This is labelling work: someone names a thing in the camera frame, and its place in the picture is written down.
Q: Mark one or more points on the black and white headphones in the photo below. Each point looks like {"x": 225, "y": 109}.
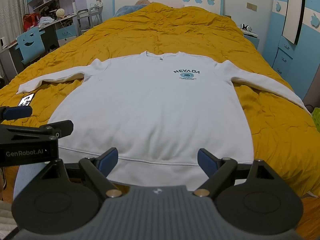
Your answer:
{"x": 245, "y": 27}

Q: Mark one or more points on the blue and white wardrobe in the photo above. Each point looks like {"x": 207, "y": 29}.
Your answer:
{"x": 282, "y": 55}

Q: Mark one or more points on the green box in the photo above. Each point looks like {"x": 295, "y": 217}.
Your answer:
{"x": 316, "y": 120}

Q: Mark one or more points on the blue and white nightstand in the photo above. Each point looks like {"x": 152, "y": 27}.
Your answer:
{"x": 251, "y": 40}

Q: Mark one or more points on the grey trolley rack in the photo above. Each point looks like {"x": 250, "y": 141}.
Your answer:
{"x": 88, "y": 17}

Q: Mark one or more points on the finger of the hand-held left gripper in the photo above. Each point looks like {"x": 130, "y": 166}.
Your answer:
{"x": 17, "y": 112}
{"x": 61, "y": 127}

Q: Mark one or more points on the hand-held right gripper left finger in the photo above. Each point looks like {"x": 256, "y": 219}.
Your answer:
{"x": 109, "y": 159}

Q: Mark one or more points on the mustard yellow quilted blanket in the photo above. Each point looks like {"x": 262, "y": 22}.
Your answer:
{"x": 175, "y": 30}

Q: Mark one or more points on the black framed mirror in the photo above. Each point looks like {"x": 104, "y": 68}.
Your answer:
{"x": 292, "y": 12}

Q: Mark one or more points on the beige plush toy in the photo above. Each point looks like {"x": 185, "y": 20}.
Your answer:
{"x": 143, "y": 2}

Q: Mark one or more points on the white and blue desk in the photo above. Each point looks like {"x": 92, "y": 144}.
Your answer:
{"x": 51, "y": 33}

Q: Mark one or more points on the white patterned curtain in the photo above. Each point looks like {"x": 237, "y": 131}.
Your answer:
{"x": 12, "y": 7}

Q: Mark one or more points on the smartphone with lit screen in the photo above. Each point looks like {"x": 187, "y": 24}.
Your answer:
{"x": 26, "y": 99}

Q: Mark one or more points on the blue desk drawer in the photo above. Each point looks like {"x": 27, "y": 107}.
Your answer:
{"x": 65, "y": 36}

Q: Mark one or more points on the small white desk device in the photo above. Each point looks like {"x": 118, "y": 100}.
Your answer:
{"x": 3, "y": 42}

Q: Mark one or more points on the light blue denim cloth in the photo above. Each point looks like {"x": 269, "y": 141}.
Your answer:
{"x": 25, "y": 177}

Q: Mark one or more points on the round woven ball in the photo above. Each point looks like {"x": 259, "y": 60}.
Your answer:
{"x": 60, "y": 13}

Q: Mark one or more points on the white printed sweatshirt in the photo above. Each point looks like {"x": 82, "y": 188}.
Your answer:
{"x": 150, "y": 110}

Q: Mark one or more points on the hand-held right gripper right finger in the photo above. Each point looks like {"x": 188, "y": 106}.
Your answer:
{"x": 206, "y": 160}

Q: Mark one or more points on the blue face-cutout chair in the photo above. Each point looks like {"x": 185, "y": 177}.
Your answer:
{"x": 30, "y": 47}

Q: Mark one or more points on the gold wall switch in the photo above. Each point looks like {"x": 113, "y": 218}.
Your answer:
{"x": 251, "y": 6}

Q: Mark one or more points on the blue pillow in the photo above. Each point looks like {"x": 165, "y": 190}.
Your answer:
{"x": 127, "y": 9}

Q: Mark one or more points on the red bag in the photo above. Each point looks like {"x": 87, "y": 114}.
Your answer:
{"x": 31, "y": 21}

